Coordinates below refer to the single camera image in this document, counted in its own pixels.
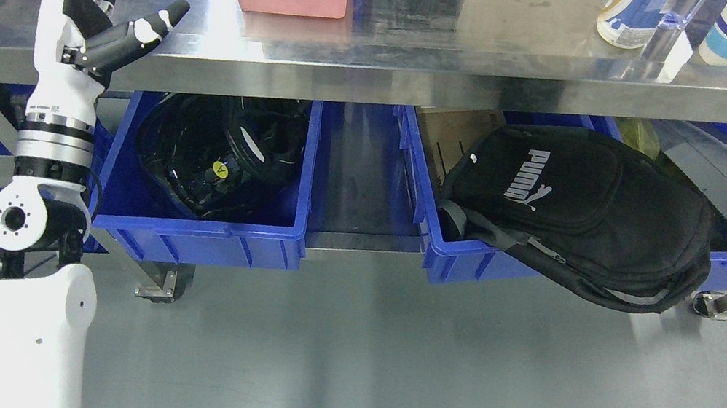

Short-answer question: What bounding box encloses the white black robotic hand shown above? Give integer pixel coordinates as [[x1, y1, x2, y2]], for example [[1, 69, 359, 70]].
[[25, 0, 190, 126]]

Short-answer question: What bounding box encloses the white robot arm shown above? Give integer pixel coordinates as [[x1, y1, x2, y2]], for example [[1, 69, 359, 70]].
[[0, 112, 98, 408]]

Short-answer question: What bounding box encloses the black helmet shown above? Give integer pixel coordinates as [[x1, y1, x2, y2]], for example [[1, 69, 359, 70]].
[[135, 93, 313, 222]]

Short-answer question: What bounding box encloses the blue bin with helmet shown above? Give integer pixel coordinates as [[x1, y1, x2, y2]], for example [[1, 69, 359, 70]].
[[93, 91, 329, 271]]

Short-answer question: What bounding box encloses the stainless steel table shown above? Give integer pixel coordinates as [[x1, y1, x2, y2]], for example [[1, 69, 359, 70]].
[[0, 0, 727, 399]]

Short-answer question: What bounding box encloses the cardboard piece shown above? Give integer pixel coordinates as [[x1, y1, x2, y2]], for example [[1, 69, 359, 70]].
[[415, 106, 506, 189]]

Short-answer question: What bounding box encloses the white blue bottle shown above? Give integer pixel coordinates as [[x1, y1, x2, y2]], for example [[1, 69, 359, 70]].
[[596, 0, 674, 50]]

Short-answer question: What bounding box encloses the black Puma backpack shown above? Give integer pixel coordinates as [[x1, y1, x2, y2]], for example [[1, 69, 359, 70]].
[[436, 124, 715, 314]]

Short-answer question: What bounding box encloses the blue bin with backpack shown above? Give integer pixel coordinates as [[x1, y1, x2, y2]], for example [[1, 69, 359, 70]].
[[368, 65, 727, 334]]

